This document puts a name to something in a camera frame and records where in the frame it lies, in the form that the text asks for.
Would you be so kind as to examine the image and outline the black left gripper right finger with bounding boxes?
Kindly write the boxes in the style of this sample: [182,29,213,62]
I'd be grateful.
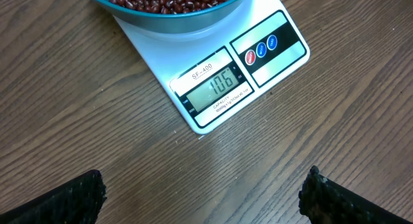
[298,165,412,224]

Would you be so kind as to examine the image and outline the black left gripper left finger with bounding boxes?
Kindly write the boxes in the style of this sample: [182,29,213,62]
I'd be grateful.
[1,170,106,224]

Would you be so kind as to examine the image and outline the white digital kitchen scale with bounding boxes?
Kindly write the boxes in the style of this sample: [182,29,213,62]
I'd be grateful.
[119,0,310,135]

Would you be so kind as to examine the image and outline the teal metal bowl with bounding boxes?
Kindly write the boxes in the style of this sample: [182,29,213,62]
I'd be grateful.
[94,0,244,34]

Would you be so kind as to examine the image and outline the red beans in bowl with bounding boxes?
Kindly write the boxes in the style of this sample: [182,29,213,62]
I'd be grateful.
[108,0,228,14]

